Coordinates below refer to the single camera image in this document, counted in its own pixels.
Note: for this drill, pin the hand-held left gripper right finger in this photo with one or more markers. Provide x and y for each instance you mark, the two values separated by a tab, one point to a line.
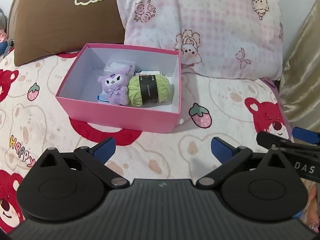
221	151

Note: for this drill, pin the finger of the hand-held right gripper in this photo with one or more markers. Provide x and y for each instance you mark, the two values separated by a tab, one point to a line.
272	141
307	135

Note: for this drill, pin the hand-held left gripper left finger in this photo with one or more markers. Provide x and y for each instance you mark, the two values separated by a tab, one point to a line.
105	150

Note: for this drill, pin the pink cardboard box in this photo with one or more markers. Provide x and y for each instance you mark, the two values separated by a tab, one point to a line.
112	117

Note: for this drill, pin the blue white tissue pack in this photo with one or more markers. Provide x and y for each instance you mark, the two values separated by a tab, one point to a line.
101	98

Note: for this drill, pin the purple plush toy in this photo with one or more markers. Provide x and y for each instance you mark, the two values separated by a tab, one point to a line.
115	87

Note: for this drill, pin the green yarn ball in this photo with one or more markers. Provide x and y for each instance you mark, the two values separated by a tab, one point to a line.
163	90

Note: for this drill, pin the clear floss pick box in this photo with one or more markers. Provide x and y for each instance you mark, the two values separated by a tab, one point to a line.
115	65

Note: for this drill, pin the white wet wipes packet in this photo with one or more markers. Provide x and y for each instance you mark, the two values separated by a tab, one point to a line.
147	73

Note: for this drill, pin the person's right hand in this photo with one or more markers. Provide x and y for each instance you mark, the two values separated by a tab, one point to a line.
315	205

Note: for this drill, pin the printed bear strawberry blanket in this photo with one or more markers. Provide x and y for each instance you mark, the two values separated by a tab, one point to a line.
162	150

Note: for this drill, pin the golden curtain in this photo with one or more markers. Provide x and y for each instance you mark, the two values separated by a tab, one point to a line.
302	67

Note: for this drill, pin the pink checked pillow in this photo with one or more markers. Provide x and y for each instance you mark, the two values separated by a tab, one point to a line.
212	25

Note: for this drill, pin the brown pillow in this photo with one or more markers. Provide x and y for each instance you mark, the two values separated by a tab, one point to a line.
62	25

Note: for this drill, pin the grey plush toy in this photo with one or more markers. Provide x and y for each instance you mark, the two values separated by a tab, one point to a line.
3	20

